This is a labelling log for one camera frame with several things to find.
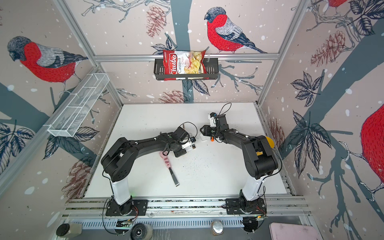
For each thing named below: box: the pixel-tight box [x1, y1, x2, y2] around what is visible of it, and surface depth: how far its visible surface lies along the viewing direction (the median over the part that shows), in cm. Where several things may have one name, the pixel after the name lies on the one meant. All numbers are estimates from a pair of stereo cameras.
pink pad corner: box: [269, 222, 324, 240], surface depth 67 cm
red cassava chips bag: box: [163, 50, 208, 81], surface depth 89 cm
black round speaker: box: [130, 223, 153, 240], surface depth 60 cm
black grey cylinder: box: [56, 223, 82, 237], surface depth 62 cm
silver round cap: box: [211, 220, 224, 236], surface depth 61 cm
